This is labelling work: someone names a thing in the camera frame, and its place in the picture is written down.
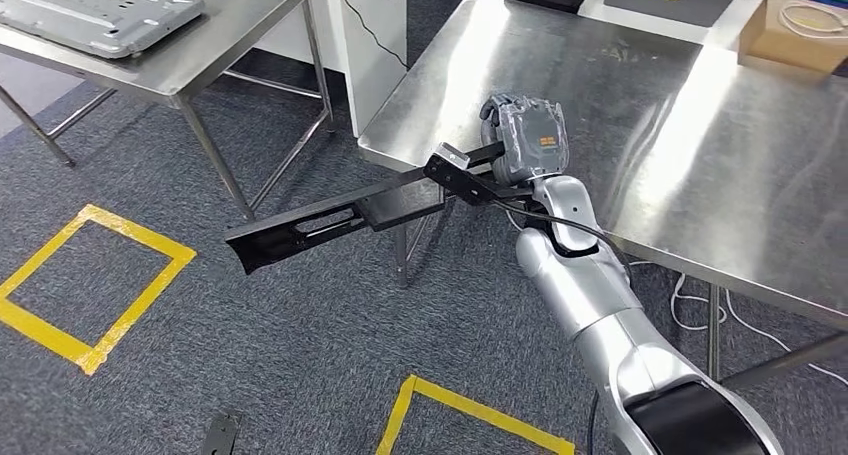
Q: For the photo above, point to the yellow floor tape square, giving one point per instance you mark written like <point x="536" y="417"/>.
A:
<point x="139" y="236"/>
<point x="464" y="402"/>

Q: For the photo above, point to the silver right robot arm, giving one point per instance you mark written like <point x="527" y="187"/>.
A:
<point x="590" y="286"/>

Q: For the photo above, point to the black right camera bracket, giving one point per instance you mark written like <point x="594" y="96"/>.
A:
<point x="470" y="186"/>

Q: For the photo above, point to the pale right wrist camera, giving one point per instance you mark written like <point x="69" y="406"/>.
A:
<point x="454" y="155"/>

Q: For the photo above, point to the black left camera bracket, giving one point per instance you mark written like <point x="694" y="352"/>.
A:
<point x="220" y="435"/>

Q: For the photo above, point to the dark grey pad yellow label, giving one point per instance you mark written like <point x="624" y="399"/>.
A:
<point x="696" y="5"/>

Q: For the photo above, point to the steel workbench table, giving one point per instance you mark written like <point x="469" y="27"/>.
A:
<point x="596" y="74"/>
<point x="218" y="34"/>

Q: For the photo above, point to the white cabinet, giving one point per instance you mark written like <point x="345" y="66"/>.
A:
<point x="371" y="61"/>

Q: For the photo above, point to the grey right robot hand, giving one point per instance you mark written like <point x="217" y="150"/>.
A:
<point x="536" y="140"/>

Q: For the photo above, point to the long black plastic part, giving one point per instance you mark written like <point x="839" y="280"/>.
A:
<point x="331" y="223"/>

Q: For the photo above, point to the grey stamped metal panel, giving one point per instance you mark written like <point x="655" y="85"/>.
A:
<point x="99" y="15"/>

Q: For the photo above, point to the black camera bracket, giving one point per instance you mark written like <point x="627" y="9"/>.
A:
<point x="220" y="435"/>
<point x="470" y="186"/>

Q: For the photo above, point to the cardboard box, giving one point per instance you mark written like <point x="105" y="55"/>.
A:
<point x="775" y="41"/>

